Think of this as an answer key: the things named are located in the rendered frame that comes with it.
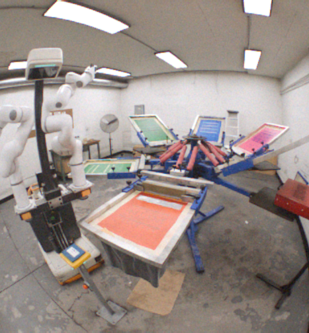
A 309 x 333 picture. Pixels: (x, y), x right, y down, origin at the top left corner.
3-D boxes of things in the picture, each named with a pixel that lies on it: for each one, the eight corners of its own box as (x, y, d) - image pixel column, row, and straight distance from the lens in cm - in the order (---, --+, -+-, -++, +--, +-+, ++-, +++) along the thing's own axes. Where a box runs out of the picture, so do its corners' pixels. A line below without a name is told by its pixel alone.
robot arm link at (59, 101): (67, 133, 84) (43, 137, 90) (74, 109, 101) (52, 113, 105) (60, 106, 75) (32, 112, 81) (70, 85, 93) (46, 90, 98)
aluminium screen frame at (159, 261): (161, 268, 77) (161, 263, 74) (77, 226, 108) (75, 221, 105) (204, 194, 136) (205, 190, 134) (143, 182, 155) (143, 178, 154)
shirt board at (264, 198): (298, 208, 171) (301, 201, 168) (289, 229, 136) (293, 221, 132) (204, 169, 218) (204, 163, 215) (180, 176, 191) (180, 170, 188)
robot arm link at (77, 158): (83, 164, 106) (79, 139, 103) (64, 166, 110) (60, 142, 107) (85, 160, 115) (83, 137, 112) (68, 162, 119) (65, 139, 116)
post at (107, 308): (114, 325, 166) (71, 276, 80) (96, 313, 174) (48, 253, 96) (128, 310, 169) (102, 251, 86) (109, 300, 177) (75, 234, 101)
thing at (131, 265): (157, 289, 120) (157, 252, 84) (106, 264, 137) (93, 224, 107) (159, 286, 121) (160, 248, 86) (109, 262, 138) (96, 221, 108)
